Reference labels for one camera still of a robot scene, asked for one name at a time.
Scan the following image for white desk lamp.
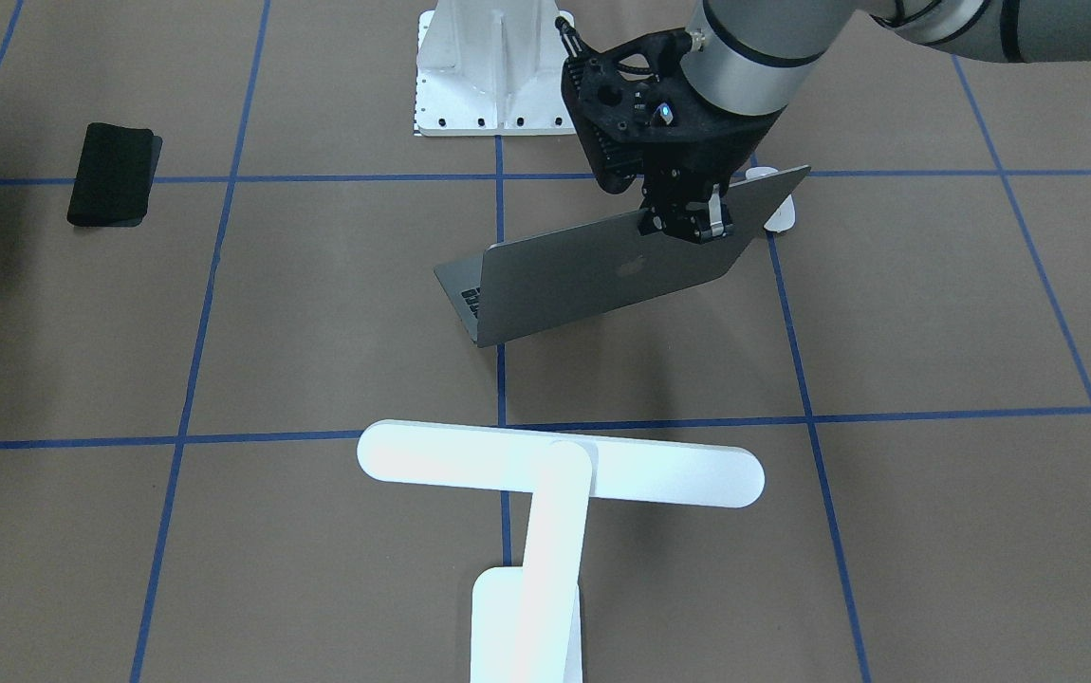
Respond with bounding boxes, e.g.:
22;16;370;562
358;419;766;682

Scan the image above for black folded mouse pad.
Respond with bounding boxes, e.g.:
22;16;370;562
65;122;163;228

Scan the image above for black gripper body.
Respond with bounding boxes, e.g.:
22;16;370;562
640;95;783;238

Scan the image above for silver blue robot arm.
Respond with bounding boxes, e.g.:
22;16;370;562
644;1;1091;241

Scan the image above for grey laptop computer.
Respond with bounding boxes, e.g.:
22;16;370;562
434;167;810;347

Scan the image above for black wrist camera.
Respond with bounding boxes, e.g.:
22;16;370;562
554;17;700;194

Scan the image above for white computer mouse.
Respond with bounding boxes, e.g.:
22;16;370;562
744;167;798;233

